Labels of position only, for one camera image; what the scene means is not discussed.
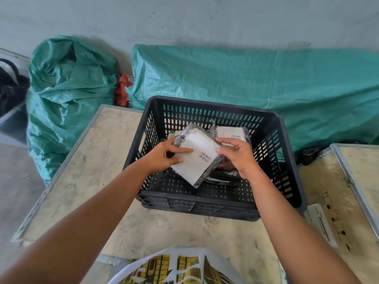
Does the person's right hand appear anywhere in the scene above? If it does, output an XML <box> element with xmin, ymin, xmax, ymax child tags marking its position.
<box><xmin>215</xmin><ymin>137</ymin><xmax>261</xmax><ymax>180</ymax></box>

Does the person's left hand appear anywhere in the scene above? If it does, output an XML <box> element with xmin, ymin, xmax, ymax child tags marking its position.
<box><xmin>142</xmin><ymin>136</ymin><xmax>194</xmax><ymax>174</ymax></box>

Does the person's left forearm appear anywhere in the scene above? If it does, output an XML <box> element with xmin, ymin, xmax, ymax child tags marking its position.
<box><xmin>0</xmin><ymin>161</ymin><xmax>152</xmax><ymax>284</ymax></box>

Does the person's right forearm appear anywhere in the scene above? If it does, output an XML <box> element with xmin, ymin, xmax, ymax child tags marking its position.
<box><xmin>240</xmin><ymin>167</ymin><xmax>362</xmax><ymax>284</ymax></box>

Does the black plastic crate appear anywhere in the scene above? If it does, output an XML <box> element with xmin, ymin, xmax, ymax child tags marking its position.
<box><xmin>123</xmin><ymin>96</ymin><xmax>307</xmax><ymax>222</ymax></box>

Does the white labelled packet in wrap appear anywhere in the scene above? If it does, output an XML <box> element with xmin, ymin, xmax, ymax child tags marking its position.
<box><xmin>209</xmin><ymin>119</ymin><xmax>252</xmax><ymax>148</ymax></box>

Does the black plastic-wrapped packet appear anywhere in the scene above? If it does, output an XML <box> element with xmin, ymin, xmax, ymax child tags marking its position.
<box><xmin>204</xmin><ymin>163</ymin><xmax>242</xmax><ymax>187</ymax></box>

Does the green woven tarp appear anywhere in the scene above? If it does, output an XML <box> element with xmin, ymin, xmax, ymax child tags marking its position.
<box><xmin>126</xmin><ymin>44</ymin><xmax>379</xmax><ymax>163</ymax></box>

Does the red cloth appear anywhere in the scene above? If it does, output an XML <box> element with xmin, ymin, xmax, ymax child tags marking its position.
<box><xmin>114</xmin><ymin>74</ymin><xmax>134</xmax><ymax>107</ymax></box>

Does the black plastic bag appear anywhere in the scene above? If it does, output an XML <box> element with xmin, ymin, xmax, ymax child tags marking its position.
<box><xmin>297</xmin><ymin>140</ymin><xmax>368</xmax><ymax>166</ymax></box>

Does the person's white yellow printed shirt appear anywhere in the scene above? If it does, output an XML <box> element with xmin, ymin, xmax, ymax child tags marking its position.
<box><xmin>107</xmin><ymin>246</ymin><xmax>248</xmax><ymax>284</ymax></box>

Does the white cardboard box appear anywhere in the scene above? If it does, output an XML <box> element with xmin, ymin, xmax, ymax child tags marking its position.
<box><xmin>303</xmin><ymin>203</ymin><xmax>339</xmax><ymax>249</ymax></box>

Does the green woven sack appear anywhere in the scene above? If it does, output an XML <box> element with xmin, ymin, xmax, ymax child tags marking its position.
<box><xmin>26</xmin><ymin>35</ymin><xmax>119</xmax><ymax>186</ymax></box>

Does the wooden crate with metal edge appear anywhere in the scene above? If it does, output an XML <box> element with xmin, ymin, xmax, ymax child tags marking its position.
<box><xmin>297</xmin><ymin>143</ymin><xmax>379</xmax><ymax>284</ymax></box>

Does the white bin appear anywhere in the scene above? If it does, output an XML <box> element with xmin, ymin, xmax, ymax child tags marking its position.
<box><xmin>0</xmin><ymin>48</ymin><xmax>31</xmax><ymax>124</ymax></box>

